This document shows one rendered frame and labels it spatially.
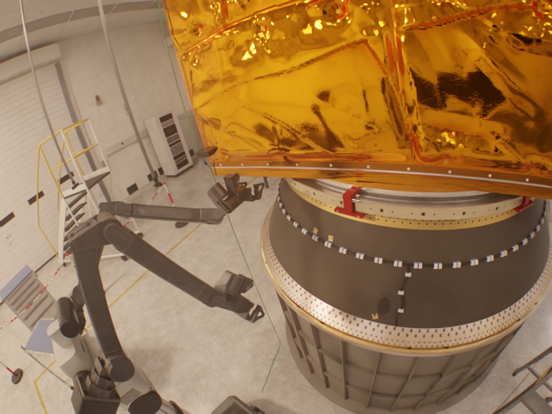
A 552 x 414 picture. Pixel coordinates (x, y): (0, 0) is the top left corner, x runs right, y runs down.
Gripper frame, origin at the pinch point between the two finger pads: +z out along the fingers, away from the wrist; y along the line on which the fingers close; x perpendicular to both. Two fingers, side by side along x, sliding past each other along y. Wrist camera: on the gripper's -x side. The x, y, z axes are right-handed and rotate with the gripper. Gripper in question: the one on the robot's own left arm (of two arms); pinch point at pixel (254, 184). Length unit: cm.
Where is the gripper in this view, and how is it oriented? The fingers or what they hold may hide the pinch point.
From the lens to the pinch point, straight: 114.7
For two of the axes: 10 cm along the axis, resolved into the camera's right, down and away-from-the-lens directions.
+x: 2.2, 8.4, 4.9
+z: 5.1, -5.3, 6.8
